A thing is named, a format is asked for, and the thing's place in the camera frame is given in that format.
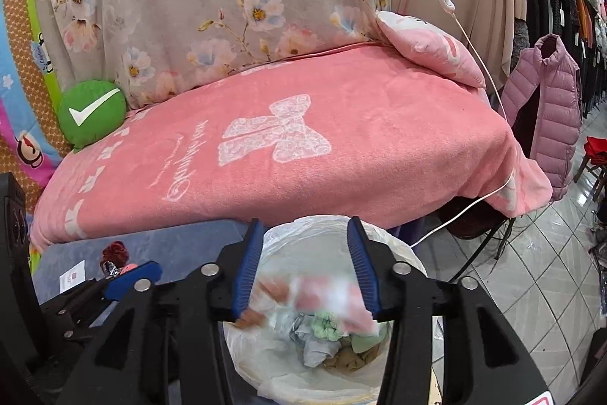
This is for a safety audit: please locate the pink pillow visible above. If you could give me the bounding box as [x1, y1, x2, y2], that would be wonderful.
[376, 10, 487, 90]

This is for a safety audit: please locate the white paper tag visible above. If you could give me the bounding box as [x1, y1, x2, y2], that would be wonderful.
[59, 260, 87, 293]

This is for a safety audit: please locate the white cable with switch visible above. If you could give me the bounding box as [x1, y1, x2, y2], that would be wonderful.
[385, 0, 517, 249]

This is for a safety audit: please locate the colourful cartoon printed blanket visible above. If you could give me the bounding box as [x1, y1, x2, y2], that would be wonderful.
[0, 0, 64, 216]

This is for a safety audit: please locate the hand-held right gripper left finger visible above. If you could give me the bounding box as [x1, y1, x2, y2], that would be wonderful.
[56, 217, 265, 405]

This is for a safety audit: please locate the pink bow print blanket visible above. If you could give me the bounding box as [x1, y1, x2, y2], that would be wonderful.
[29, 47, 553, 254]

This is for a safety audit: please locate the red cloth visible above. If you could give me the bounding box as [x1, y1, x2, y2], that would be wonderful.
[582, 137, 607, 171]

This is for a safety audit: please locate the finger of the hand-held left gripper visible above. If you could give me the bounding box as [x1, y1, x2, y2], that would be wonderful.
[40, 262, 163, 342]

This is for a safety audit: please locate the beige stocking cloth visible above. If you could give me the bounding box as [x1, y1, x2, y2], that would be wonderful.
[322, 339, 385, 372]

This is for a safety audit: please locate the green check mark cushion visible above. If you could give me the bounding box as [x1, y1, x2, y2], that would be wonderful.
[57, 80, 128, 154]

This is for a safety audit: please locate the bin with white plastic liner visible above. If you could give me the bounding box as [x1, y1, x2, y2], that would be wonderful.
[223, 215, 439, 405]

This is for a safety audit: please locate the pink and white packet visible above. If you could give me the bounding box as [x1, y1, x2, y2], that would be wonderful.
[258, 274, 380, 334]

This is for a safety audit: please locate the pink puffer vest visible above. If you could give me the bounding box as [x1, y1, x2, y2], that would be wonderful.
[500, 34, 583, 202]

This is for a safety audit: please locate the black folding chair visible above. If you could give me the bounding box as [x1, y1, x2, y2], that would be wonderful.
[436, 194, 517, 285]

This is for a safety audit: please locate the grey floral blanket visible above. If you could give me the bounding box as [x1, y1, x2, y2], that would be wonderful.
[42, 0, 392, 109]

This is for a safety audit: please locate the green fluffy scrunchie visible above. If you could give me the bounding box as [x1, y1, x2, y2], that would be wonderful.
[310, 311, 343, 342]

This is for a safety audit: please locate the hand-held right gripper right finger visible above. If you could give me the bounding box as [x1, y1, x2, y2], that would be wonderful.
[346, 216, 553, 405]

